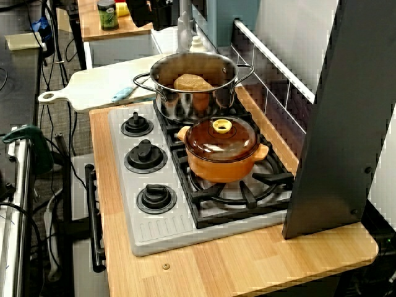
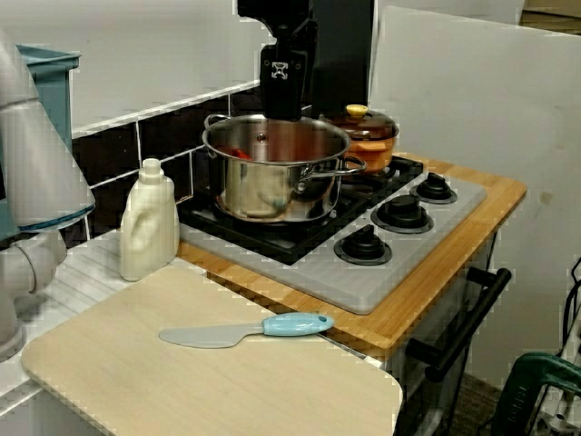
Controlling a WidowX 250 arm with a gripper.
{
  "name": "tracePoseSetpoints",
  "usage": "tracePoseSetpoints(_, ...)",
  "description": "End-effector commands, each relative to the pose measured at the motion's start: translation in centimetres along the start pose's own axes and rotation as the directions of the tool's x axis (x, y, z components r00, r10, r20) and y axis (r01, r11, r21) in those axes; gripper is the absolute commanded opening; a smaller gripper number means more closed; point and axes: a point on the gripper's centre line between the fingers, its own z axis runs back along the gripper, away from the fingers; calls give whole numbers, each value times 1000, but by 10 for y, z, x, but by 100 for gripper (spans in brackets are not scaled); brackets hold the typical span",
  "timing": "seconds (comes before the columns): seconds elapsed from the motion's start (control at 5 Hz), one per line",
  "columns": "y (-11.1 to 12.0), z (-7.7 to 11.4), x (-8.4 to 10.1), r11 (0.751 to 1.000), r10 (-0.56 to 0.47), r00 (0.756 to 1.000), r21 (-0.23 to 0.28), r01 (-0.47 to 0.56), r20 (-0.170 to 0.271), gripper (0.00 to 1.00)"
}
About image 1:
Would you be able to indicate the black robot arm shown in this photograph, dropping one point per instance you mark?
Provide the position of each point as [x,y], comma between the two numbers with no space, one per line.
[148,14]

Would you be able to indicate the brown lid yellow knob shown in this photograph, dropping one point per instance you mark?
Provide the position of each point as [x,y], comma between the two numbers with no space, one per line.
[216,145]

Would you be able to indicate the orange toy pot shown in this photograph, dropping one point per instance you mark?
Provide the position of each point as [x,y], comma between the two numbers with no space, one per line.
[216,170]

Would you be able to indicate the stainless steel pot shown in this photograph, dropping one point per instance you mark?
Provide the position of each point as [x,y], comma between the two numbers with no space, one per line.
[185,105]

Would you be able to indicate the black stove knob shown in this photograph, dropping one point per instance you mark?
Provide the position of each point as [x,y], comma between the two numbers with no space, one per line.
[156,198]
[136,125]
[144,156]

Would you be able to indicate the toy bread loaf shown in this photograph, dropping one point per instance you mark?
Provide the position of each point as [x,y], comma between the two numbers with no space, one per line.
[191,83]

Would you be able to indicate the grey gas stove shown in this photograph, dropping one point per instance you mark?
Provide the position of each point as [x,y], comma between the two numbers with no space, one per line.
[161,229]

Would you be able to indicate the grey toy faucet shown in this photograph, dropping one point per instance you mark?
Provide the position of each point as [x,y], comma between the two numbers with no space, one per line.
[185,31]

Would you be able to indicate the brass counter screw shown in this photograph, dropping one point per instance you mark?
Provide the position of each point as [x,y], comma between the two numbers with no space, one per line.
[166,266]

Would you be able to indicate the white sink unit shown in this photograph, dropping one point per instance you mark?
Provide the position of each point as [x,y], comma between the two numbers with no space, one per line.
[123,49]

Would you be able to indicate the pale wooden cutting board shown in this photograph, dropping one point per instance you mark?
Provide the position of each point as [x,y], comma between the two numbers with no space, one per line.
[83,99]

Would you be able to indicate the teal blue cabinet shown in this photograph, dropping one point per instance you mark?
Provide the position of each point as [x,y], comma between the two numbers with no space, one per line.
[222,21]

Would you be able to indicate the dark grey upright panel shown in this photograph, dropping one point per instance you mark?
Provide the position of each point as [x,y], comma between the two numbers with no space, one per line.
[340,123]

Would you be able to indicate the wooden side table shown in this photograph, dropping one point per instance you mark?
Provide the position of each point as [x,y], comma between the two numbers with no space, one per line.
[89,34]

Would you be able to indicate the dark green tool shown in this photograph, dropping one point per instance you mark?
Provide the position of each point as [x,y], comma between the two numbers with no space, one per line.
[40,148]

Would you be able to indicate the yellow toy lemon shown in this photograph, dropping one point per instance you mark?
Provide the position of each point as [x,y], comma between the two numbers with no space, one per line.
[122,10]

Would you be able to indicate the green labelled can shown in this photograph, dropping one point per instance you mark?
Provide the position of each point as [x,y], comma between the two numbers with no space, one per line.
[107,17]

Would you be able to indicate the white power strip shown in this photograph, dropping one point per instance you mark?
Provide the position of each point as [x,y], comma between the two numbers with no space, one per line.
[49,232]

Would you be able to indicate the white toy oven front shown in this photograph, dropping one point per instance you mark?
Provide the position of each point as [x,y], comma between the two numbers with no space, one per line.
[80,278]

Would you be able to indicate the black desk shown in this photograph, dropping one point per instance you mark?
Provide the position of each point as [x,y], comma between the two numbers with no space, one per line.
[15,92]

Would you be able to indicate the beige flat box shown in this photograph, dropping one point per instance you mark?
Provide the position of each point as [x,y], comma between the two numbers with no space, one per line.
[23,43]

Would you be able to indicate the black upright post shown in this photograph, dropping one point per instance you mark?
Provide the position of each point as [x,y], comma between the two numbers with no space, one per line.
[75,37]

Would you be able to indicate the silver metal rail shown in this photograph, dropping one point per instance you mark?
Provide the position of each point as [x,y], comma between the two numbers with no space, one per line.
[15,216]

